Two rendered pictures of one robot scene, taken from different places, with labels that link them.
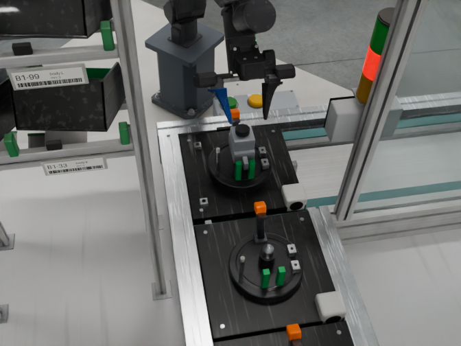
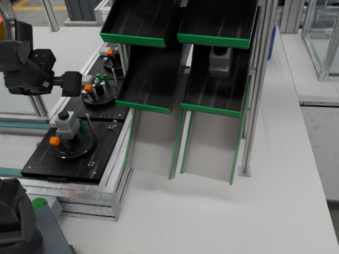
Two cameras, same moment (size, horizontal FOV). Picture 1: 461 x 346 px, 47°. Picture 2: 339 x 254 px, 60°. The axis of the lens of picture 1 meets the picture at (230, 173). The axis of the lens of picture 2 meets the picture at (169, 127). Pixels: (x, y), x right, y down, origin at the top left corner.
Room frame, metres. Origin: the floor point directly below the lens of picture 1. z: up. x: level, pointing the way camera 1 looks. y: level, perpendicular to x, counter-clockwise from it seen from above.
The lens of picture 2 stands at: (1.24, 0.53, 1.60)
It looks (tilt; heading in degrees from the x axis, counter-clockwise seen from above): 41 degrees down; 205
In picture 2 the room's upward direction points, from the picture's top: 5 degrees counter-clockwise
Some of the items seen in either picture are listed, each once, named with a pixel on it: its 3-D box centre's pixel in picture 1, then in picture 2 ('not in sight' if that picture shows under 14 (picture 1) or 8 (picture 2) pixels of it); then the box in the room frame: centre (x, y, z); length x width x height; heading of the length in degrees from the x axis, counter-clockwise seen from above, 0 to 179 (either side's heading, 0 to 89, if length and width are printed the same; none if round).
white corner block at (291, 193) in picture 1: (293, 197); (59, 123); (0.69, -0.14, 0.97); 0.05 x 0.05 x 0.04; 12
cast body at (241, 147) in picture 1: (242, 143); (67, 121); (0.75, -0.02, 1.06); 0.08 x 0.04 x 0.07; 13
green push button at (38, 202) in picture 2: (228, 104); (38, 205); (0.97, 0.01, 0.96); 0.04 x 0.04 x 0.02
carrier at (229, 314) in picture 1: (267, 257); (99, 87); (0.51, -0.08, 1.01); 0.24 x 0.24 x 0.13; 12
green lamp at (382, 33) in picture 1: (389, 33); not in sight; (0.69, -0.23, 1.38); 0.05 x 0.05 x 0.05
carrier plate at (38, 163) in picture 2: (239, 171); (75, 147); (0.76, -0.02, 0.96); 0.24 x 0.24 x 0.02; 12
